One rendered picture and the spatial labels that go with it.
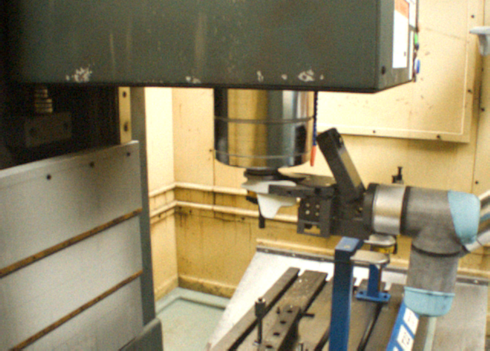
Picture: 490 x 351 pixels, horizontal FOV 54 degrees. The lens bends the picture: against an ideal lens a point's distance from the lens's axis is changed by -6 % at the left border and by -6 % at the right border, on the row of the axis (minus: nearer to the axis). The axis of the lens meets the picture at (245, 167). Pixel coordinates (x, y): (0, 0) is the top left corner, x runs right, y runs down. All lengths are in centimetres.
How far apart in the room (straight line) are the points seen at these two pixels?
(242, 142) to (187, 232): 147
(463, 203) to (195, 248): 159
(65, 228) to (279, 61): 61
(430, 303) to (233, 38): 47
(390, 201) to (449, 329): 107
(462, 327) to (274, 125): 120
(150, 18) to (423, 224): 49
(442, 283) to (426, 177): 105
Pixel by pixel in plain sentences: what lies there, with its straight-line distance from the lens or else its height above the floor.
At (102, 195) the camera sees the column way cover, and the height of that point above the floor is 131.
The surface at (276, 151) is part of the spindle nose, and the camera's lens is 74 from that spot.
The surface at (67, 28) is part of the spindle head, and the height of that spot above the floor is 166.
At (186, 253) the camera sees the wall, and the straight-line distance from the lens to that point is 222.
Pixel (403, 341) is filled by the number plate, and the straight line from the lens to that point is 132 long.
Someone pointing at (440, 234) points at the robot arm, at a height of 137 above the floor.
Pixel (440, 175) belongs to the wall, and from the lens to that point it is 179.
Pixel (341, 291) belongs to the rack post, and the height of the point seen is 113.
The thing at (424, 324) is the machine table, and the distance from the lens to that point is 149.
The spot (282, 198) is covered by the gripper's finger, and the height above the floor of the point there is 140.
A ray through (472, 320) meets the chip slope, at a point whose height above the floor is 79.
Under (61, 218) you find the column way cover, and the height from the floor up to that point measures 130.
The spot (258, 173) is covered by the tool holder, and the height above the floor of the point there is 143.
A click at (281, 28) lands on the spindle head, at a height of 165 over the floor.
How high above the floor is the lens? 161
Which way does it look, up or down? 12 degrees down
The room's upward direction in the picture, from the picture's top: straight up
